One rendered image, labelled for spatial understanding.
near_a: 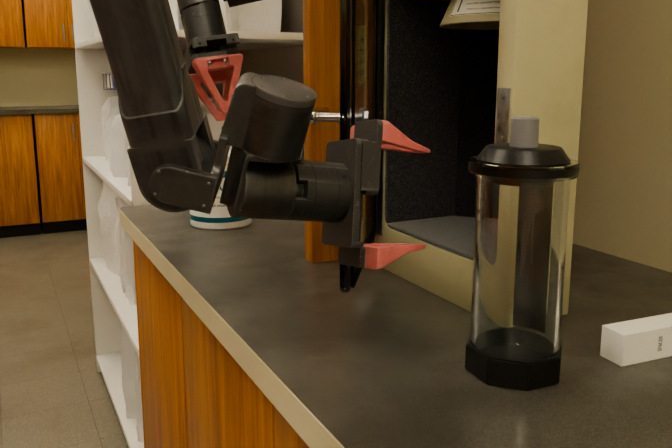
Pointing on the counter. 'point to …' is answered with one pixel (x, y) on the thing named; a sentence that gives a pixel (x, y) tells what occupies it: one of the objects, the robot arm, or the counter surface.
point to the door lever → (324, 115)
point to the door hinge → (380, 97)
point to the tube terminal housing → (507, 66)
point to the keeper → (502, 115)
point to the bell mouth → (474, 7)
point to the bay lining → (436, 109)
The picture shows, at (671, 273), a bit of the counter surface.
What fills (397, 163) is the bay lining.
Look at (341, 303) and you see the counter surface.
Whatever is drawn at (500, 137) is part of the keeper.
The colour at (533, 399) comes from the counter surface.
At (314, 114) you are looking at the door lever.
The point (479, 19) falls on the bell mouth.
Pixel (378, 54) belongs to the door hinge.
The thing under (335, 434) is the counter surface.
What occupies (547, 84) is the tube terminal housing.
